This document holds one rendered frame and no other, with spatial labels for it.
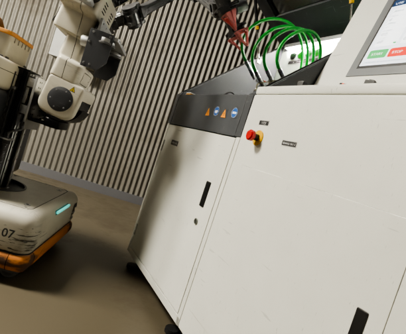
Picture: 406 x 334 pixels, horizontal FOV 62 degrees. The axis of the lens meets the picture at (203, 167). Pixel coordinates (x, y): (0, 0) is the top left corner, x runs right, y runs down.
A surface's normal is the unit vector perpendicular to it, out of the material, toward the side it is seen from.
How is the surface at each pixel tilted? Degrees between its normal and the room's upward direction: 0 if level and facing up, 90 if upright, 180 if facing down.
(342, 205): 90
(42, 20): 90
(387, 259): 90
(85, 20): 90
